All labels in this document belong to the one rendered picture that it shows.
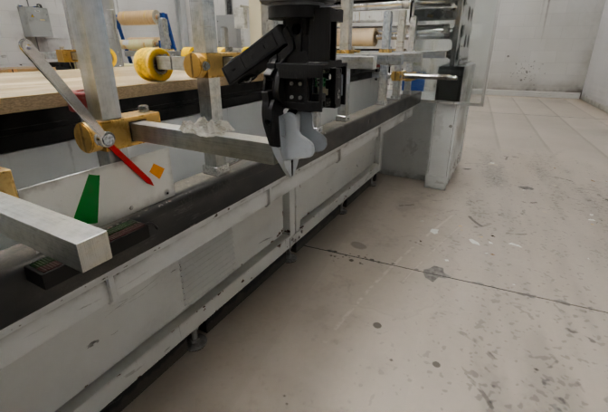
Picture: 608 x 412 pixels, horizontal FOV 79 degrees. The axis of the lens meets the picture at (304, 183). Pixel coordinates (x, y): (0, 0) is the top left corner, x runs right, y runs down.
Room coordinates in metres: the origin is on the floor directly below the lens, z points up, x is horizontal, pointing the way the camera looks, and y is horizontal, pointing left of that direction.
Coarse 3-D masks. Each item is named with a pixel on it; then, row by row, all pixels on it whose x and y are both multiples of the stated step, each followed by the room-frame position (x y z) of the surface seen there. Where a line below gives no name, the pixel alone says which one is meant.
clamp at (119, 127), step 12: (108, 120) 0.59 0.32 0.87; (120, 120) 0.61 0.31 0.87; (132, 120) 0.63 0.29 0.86; (156, 120) 0.67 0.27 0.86; (84, 132) 0.57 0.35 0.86; (120, 132) 0.61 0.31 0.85; (84, 144) 0.58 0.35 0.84; (96, 144) 0.57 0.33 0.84; (120, 144) 0.60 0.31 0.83; (132, 144) 0.62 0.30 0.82
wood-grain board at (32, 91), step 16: (0, 80) 0.99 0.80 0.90; (16, 80) 0.99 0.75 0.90; (32, 80) 0.99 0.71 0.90; (64, 80) 0.99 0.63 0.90; (80, 80) 0.99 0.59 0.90; (128, 80) 0.99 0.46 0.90; (144, 80) 0.99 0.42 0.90; (176, 80) 0.99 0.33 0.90; (192, 80) 1.03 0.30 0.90; (224, 80) 1.14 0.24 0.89; (256, 80) 1.28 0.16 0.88; (0, 96) 0.66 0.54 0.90; (16, 96) 0.66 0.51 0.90; (32, 96) 0.68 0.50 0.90; (48, 96) 0.71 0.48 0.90; (128, 96) 0.85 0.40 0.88; (0, 112) 0.64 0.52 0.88
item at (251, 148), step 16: (144, 128) 0.61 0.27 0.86; (160, 128) 0.59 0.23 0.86; (176, 128) 0.58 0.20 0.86; (160, 144) 0.59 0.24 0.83; (176, 144) 0.57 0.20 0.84; (192, 144) 0.55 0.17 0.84; (208, 144) 0.54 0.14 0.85; (224, 144) 0.52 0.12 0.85; (240, 144) 0.51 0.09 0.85; (256, 144) 0.49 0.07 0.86; (256, 160) 0.49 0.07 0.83; (272, 160) 0.48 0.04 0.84
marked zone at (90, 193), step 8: (88, 176) 0.55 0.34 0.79; (96, 176) 0.56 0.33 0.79; (88, 184) 0.54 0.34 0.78; (96, 184) 0.56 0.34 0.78; (88, 192) 0.54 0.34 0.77; (96, 192) 0.55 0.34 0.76; (80, 200) 0.53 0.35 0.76; (88, 200) 0.54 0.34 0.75; (96, 200) 0.55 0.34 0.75; (80, 208) 0.53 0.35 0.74; (88, 208) 0.54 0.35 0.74; (96, 208) 0.55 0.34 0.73; (80, 216) 0.52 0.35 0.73; (88, 216) 0.53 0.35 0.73; (96, 216) 0.55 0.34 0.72
